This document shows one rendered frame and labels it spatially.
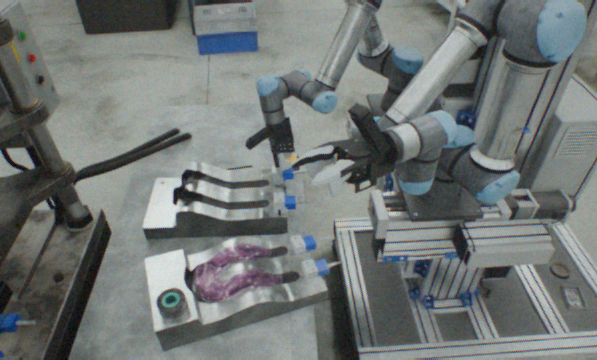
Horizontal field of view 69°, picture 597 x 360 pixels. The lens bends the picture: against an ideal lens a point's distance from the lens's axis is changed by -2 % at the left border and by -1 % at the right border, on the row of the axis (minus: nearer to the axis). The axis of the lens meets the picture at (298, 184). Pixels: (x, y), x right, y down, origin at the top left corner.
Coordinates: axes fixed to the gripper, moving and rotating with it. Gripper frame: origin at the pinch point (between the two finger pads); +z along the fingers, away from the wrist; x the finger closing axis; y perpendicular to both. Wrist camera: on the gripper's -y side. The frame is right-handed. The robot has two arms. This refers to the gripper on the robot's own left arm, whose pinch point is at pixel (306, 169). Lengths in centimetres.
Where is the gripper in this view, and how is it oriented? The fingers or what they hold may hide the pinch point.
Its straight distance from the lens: 81.8
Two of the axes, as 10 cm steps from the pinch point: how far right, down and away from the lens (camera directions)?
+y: 0.7, 8.1, 5.8
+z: -8.7, 3.4, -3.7
